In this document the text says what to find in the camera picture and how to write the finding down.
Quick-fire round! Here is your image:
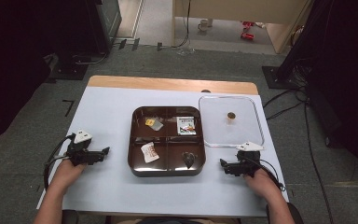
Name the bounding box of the black floor cable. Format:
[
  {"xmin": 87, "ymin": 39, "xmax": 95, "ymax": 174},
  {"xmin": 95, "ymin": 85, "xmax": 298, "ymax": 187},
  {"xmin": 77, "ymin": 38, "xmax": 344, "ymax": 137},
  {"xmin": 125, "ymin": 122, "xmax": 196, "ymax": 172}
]
[{"xmin": 262, "ymin": 57, "xmax": 335, "ymax": 224}]

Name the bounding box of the black hanging cable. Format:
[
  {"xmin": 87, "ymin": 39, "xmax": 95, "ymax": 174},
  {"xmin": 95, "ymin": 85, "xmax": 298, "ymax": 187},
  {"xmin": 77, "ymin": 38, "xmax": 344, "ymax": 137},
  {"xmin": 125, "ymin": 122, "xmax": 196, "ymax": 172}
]
[{"xmin": 171, "ymin": 0, "xmax": 192, "ymax": 49}]

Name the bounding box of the transparent lid with brown knob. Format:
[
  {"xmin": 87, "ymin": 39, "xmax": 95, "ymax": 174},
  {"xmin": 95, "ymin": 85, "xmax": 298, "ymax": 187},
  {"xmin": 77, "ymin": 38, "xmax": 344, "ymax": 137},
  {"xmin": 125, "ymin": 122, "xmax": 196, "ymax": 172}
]
[{"xmin": 198, "ymin": 94, "xmax": 266, "ymax": 148}]

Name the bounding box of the white red-printed packet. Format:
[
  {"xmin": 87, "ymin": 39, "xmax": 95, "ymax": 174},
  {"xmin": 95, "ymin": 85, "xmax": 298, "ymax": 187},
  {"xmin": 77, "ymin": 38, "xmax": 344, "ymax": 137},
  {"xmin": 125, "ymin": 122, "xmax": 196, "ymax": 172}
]
[{"xmin": 140, "ymin": 141, "xmax": 160, "ymax": 164}]

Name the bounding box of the dark heart-shaped packet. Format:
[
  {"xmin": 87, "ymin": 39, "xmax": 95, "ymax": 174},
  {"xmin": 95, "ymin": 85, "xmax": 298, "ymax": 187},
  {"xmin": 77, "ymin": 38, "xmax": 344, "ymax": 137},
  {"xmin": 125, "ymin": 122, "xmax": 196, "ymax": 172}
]
[{"xmin": 182, "ymin": 151, "xmax": 197, "ymax": 170}]

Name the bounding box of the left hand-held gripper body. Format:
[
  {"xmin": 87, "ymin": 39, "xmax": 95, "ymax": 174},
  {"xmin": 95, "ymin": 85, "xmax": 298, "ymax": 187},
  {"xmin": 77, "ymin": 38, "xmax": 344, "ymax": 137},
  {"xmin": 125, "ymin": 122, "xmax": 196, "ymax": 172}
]
[{"xmin": 65, "ymin": 130, "xmax": 98, "ymax": 166}]

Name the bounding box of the right hand-held gripper cable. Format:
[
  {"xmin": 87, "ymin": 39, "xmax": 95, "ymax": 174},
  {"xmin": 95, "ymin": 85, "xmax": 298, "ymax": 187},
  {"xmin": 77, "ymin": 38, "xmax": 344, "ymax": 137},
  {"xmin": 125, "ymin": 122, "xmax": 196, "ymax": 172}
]
[{"xmin": 256, "ymin": 158, "xmax": 287, "ymax": 192}]

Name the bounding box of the red object on floor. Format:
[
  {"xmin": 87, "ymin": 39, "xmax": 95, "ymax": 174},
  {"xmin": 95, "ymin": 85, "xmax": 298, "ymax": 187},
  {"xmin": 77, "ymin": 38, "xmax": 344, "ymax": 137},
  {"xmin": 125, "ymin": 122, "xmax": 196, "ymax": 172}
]
[{"xmin": 240, "ymin": 21, "xmax": 256, "ymax": 41}]

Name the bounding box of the yellow and silver packet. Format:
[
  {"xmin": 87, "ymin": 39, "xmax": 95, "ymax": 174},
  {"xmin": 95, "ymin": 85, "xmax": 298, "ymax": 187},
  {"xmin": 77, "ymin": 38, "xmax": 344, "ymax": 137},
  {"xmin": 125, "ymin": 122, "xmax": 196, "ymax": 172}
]
[{"xmin": 145, "ymin": 117, "xmax": 164, "ymax": 132}]

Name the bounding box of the beige wooden partition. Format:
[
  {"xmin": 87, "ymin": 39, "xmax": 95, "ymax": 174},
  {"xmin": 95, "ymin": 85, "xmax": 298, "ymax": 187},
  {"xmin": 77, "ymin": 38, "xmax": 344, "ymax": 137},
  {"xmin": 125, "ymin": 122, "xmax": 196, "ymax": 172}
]
[{"xmin": 172, "ymin": 0, "xmax": 313, "ymax": 54}]

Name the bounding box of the white table cover sheet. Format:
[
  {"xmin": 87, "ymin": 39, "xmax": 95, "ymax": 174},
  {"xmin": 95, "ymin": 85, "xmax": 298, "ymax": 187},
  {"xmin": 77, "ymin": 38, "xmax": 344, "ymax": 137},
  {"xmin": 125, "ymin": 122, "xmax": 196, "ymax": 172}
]
[{"xmin": 36, "ymin": 86, "xmax": 290, "ymax": 218}]

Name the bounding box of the white and green packet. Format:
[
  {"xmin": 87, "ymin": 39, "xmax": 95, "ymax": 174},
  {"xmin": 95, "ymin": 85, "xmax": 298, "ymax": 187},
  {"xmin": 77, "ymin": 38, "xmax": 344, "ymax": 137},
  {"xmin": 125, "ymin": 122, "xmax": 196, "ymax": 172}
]
[{"xmin": 176, "ymin": 116, "xmax": 198, "ymax": 136}]

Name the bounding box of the person's left hand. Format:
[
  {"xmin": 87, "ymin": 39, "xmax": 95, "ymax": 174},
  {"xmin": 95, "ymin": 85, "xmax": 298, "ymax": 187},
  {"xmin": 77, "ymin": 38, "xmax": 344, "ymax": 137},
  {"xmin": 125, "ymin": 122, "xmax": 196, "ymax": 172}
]
[{"xmin": 50, "ymin": 159, "xmax": 88, "ymax": 194}]

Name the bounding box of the dark curtain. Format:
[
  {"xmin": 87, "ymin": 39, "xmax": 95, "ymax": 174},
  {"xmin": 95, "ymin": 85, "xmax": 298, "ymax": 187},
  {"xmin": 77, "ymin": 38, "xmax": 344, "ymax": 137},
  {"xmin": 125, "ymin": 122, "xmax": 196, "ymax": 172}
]
[
  {"xmin": 276, "ymin": 0, "xmax": 358, "ymax": 188},
  {"xmin": 0, "ymin": 0, "xmax": 90, "ymax": 147}
]

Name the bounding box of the dark cabinet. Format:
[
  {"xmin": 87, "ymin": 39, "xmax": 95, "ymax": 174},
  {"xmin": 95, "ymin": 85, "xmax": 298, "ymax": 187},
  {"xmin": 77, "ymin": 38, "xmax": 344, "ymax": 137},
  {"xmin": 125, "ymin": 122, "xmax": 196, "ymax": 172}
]
[{"xmin": 85, "ymin": 0, "xmax": 123, "ymax": 54}]

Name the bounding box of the black stand base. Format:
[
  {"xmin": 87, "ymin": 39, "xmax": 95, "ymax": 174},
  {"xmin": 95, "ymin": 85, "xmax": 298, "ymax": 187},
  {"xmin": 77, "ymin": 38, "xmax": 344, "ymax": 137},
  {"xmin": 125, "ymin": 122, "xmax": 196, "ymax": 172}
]
[
  {"xmin": 49, "ymin": 52, "xmax": 90, "ymax": 81},
  {"xmin": 261, "ymin": 64, "xmax": 301, "ymax": 91}
]

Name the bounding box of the hand-held gripper cable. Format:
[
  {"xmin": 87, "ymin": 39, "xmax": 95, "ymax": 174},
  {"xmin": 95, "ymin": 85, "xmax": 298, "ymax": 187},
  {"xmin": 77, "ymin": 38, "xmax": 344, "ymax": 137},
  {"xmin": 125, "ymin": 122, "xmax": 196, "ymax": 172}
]
[
  {"xmin": 256, "ymin": 158, "xmax": 287, "ymax": 192},
  {"xmin": 43, "ymin": 133, "xmax": 76, "ymax": 191}
]

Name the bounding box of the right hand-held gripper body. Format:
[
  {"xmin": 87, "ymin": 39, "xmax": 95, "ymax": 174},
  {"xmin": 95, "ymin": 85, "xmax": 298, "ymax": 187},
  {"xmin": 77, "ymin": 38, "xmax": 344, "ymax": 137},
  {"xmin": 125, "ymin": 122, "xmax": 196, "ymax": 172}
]
[{"xmin": 235, "ymin": 141, "xmax": 265, "ymax": 179}]

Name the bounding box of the brown four-compartment tray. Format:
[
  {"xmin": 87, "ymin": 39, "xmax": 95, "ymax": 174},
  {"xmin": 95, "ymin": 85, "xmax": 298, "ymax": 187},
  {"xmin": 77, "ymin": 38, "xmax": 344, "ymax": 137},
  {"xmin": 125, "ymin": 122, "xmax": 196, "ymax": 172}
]
[{"xmin": 128, "ymin": 105, "xmax": 207, "ymax": 178}]

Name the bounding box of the person's right hand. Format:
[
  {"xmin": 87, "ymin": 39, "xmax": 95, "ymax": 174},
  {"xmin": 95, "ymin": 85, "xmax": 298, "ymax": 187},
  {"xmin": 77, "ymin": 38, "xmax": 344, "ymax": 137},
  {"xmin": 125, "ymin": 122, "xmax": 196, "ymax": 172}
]
[{"xmin": 243, "ymin": 167, "xmax": 283, "ymax": 204}]

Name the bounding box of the left hand-held gripper cable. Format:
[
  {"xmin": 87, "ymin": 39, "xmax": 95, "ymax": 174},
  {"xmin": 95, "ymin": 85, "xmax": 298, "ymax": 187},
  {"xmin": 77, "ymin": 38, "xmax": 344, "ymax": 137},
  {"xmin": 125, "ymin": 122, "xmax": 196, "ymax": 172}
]
[{"xmin": 43, "ymin": 133, "xmax": 76, "ymax": 191}]

